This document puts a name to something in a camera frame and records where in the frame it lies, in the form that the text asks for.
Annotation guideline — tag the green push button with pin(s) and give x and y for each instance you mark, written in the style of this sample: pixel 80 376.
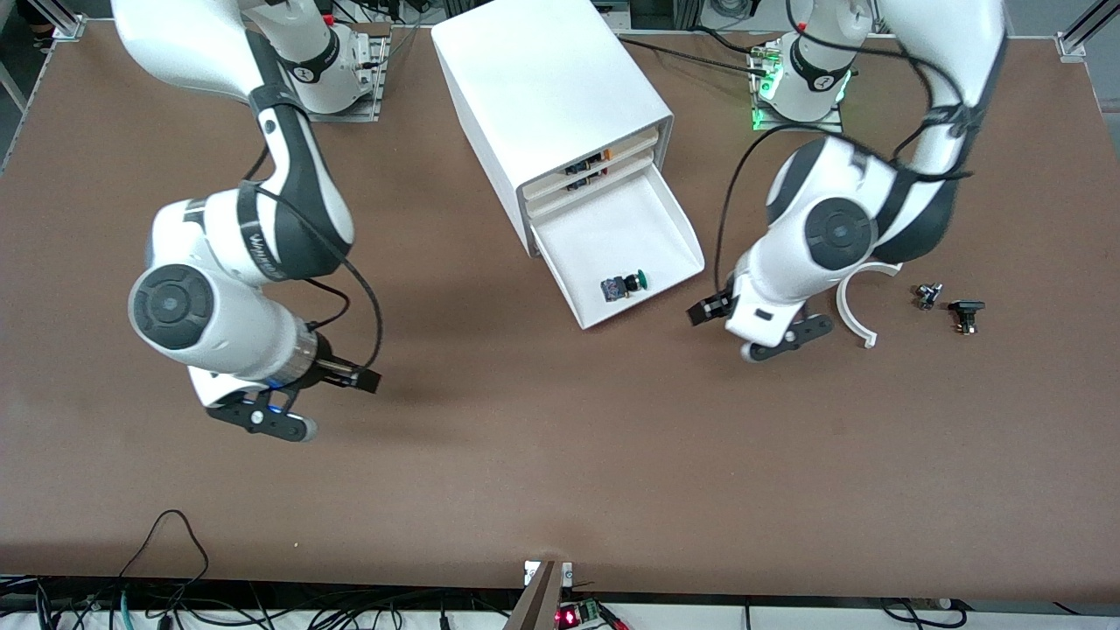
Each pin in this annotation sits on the green push button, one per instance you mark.
pixel 615 289

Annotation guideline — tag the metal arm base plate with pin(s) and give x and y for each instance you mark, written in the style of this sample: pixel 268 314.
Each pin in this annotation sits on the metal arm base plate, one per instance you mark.
pixel 376 96
pixel 814 128

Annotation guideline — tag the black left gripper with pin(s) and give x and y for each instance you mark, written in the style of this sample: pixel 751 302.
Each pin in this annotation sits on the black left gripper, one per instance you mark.
pixel 710 308

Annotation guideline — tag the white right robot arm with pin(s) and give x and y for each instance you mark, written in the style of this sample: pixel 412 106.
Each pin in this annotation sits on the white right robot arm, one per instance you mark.
pixel 219 332

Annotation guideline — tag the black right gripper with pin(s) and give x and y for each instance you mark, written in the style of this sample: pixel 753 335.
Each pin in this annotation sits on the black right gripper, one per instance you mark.
pixel 333 371

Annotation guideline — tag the aluminium camera post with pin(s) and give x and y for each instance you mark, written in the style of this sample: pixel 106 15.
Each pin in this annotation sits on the aluminium camera post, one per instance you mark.
pixel 538 604

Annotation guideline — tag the small grey knob switch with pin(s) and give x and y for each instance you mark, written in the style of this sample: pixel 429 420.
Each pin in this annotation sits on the small grey knob switch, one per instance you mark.
pixel 927 296

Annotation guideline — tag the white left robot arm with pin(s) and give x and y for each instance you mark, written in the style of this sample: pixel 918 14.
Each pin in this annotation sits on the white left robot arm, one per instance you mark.
pixel 840 232

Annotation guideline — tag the orange and black switch part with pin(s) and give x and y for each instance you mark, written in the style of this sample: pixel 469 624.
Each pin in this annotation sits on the orange and black switch part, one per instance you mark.
pixel 593 160

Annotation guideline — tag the small black switch part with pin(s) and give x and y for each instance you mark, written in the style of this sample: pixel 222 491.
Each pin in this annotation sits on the small black switch part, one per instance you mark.
pixel 584 181

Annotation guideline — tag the black push button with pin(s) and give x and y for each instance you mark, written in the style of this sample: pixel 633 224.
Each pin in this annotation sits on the black push button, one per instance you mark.
pixel 966 311

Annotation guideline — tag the red lit circuit board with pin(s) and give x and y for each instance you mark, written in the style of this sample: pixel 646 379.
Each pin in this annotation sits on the red lit circuit board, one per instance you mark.
pixel 573 617

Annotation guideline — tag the white curved plastic arc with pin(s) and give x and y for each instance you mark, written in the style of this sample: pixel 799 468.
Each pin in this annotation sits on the white curved plastic arc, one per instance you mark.
pixel 853 325

